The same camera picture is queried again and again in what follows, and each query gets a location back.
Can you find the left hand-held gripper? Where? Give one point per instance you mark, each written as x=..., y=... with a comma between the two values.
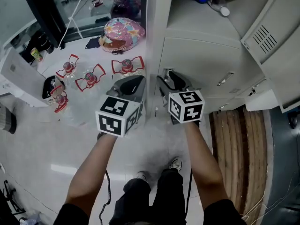
x=110, y=123

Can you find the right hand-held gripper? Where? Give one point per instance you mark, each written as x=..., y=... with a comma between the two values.
x=192, y=112

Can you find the grey metal locker cabinet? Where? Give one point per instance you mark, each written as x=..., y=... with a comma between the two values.
x=187, y=20

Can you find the person's left forearm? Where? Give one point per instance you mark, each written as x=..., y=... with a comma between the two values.
x=93, y=172

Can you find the person's right forearm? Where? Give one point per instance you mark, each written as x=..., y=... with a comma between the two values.
x=204, y=167

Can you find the pink star-patterned helmet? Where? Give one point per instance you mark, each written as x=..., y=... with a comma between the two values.
x=124, y=32

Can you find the dark blue cloth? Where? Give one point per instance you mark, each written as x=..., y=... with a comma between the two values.
x=92, y=43

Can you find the bunch of keys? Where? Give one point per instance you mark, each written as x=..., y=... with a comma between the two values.
x=251, y=92

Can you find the person's right white shoe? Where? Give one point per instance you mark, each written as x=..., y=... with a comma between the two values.
x=175, y=165

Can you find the person's white shoe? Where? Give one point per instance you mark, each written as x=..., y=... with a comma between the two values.
x=175, y=165
x=141, y=175

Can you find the small cream fan heater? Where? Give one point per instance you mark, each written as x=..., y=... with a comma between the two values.
x=48, y=90

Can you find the person's left white shoe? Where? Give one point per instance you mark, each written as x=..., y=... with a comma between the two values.
x=141, y=175

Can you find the white foam box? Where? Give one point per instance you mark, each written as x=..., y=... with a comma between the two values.
x=260, y=101

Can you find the clear bottle white cap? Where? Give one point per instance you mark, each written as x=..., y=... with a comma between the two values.
x=225, y=11

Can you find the black tumbler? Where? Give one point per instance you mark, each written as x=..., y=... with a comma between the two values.
x=48, y=46

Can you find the wooden slat platform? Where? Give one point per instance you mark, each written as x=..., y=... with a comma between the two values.
x=234, y=160

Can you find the yellow-green drink can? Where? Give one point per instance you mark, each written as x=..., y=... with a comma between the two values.
x=36, y=54

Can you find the black framed glass window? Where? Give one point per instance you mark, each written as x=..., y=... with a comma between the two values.
x=44, y=20

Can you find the person's black trousers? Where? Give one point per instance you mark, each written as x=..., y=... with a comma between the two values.
x=168, y=196

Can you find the white water dispenser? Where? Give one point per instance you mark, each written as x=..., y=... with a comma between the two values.
x=16, y=78

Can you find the grey woven basket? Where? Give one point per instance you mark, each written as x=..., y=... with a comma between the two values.
x=7, y=121

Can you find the person's black printed T-shirt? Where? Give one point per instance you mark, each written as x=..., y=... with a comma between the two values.
x=222, y=214

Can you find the black folding stand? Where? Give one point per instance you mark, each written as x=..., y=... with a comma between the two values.
x=10, y=196

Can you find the white crumpled bag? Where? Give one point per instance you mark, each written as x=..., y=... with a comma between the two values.
x=30, y=219

